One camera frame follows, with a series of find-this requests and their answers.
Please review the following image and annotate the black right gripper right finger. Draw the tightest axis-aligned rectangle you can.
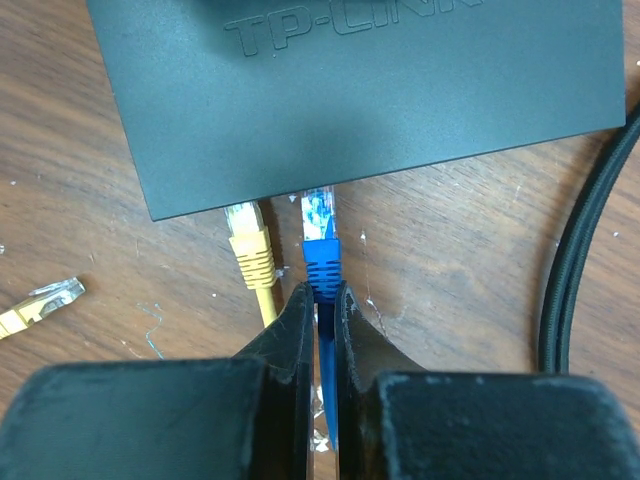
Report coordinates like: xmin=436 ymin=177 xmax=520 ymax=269
xmin=334 ymin=285 xmax=639 ymax=479

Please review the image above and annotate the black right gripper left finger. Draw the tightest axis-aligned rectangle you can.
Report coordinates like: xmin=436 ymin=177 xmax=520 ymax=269
xmin=1 ymin=283 xmax=314 ymax=479

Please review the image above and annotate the yellow ethernet cable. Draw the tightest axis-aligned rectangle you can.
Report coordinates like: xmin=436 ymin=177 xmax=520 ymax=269
xmin=0 ymin=200 xmax=279 ymax=341

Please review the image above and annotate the blue ethernet cable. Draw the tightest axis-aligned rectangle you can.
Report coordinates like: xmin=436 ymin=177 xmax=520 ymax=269
xmin=298 ymin=183 xmax=344 ymax=451

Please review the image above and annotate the black network switch box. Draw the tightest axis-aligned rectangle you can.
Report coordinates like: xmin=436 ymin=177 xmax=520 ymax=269
xmin=88 ymin=0 xmax=626 ymax=220

